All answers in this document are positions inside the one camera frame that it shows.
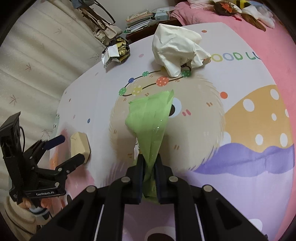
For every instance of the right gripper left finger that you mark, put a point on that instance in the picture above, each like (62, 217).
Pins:
(134, 187)

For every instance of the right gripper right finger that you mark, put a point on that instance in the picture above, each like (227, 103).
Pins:
(162, 174)

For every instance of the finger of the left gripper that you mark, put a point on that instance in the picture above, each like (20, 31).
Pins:
(69, 166)
(39, 149)

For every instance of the beige small box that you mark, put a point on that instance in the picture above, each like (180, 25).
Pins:
(80, 145)

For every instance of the light green plastic bag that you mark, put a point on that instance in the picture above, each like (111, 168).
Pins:
(147, 121)

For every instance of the silver gold wrapper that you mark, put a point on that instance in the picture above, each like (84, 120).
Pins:
(118, 50)

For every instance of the white tissue paper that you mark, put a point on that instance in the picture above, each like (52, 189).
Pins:
(175, 46)

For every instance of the person's left hand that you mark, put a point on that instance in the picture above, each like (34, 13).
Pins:
(36, 207)

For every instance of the cartoon printed white mat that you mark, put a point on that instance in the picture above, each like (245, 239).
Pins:
(97, 104)

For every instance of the white floral curtain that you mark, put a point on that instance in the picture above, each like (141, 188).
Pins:
(48, 47)

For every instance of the hanging handbags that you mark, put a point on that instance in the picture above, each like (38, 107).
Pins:
(105, 31)

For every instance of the stack of books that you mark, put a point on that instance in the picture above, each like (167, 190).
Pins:
(144, 19)

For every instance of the pink bed blanket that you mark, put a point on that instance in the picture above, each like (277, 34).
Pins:
(266, 46)

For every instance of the brown haired doll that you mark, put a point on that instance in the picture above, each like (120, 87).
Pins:
(227, 8)

